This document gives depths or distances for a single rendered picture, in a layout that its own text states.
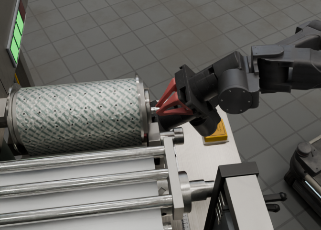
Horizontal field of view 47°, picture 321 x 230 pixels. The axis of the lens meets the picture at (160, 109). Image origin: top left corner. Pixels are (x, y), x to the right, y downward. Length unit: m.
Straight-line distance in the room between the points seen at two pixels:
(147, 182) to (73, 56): 2.40
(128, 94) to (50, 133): 0.17
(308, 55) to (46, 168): 0.47
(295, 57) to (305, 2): 2.85
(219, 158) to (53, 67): 1.87
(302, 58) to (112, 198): 0.41
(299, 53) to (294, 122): 1.80
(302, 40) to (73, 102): 0.62
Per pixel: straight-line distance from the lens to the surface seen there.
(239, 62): 0.68
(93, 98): 0.73
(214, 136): 1.15
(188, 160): 1.12
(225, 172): 0.48
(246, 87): 0.63
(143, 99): 0.73
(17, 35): 1.14
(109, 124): 0.73
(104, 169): 0.49
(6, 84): 1.01
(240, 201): 0.47
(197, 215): 1.04
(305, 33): 1.08
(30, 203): 0.48
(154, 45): 2.85
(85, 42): 2.93
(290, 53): 0.70
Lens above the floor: 1.85
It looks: 50 degrees down
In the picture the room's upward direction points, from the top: straight up
